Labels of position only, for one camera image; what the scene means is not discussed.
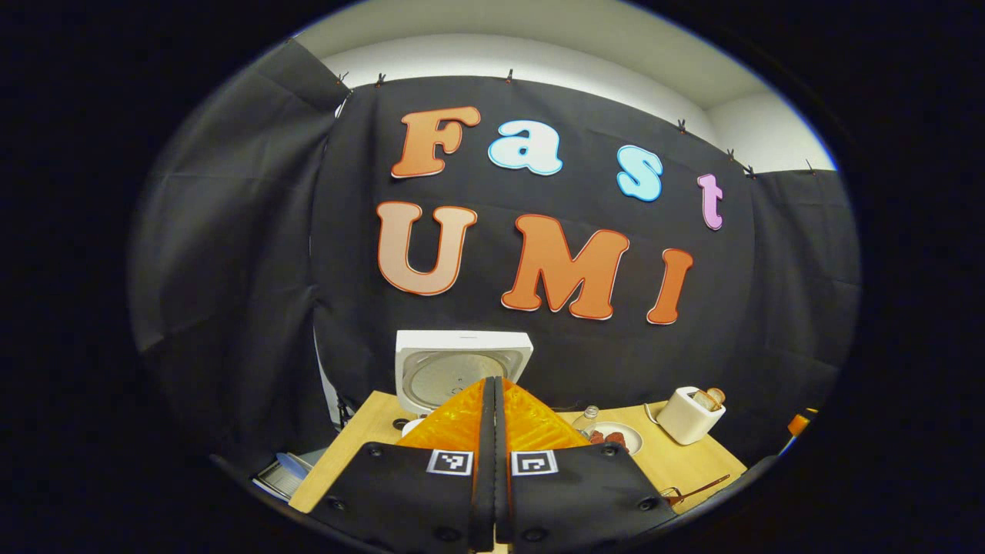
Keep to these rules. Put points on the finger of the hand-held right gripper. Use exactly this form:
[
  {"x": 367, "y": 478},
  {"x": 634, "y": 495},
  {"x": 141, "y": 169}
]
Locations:
[{"x": 800, "y": 423}]

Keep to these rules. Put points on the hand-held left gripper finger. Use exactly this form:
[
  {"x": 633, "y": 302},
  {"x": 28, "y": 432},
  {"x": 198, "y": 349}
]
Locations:
[
  {"x": 486, "y": 492},
  {"x": 502, "y": 492}
]

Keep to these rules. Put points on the brown wooden spoon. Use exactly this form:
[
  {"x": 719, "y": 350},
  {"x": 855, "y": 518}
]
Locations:
[{"x": 704, "y": 488}]

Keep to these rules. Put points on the white rice cooker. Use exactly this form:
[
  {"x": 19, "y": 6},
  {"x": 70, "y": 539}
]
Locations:
[{"x": 446, "y": 369}]

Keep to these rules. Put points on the toasted bread slice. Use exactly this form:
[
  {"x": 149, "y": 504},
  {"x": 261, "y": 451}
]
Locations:
[
  {"x": 700, "y": 398},
  {"x": 716, "y": 396}
]

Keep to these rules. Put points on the brown meat piece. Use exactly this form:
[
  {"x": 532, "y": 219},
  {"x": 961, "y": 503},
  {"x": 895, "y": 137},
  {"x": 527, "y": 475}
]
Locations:
[
  {"x": 617, "y": 438},
  {"x": 596, "y": 437}
]

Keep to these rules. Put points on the clear plastic water bottle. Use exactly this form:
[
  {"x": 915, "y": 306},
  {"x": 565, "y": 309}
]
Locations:
[{"x": 589, "y": 419}]

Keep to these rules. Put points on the white toaster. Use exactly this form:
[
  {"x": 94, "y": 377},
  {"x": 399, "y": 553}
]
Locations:
[{"x": 685, "y": 419}]

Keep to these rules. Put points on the white round plate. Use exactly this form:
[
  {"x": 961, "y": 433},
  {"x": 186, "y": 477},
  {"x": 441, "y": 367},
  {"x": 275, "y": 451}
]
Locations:
[{"x": 631, "y": 437}]

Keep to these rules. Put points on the black tripod stand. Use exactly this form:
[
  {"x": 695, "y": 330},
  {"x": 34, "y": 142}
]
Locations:
[{"x": 345, "y": 408}]

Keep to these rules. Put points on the white and blue floor object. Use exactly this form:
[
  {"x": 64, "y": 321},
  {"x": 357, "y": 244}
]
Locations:
[{"x": 285, "y": 473}]

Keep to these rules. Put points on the black backdrop cloth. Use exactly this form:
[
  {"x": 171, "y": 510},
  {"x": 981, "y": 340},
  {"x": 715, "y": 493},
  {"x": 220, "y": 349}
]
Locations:
[{"x": 231, "y": 269}]

